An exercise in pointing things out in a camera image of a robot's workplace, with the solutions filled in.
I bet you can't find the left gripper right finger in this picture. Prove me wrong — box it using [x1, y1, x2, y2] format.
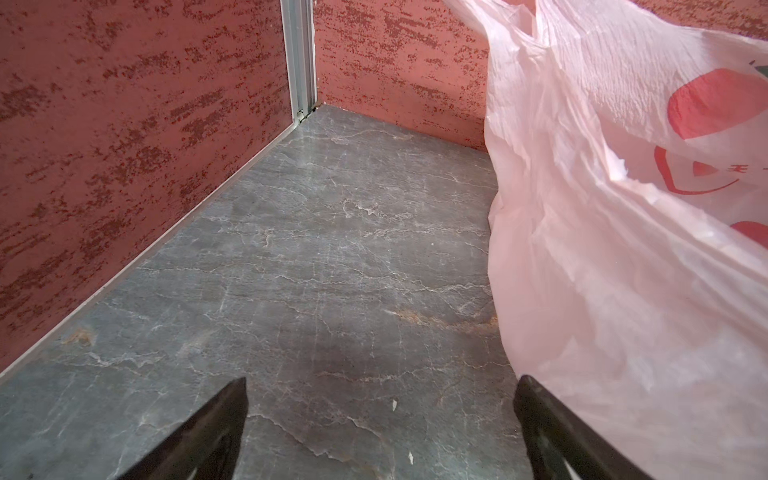
[513, 375, 649, 479]

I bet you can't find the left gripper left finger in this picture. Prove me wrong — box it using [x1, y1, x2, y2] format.
[120, 377, 249, 479]

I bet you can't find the pink plastic shopping bag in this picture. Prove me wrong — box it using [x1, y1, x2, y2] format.
[452, 1, 767, 479]

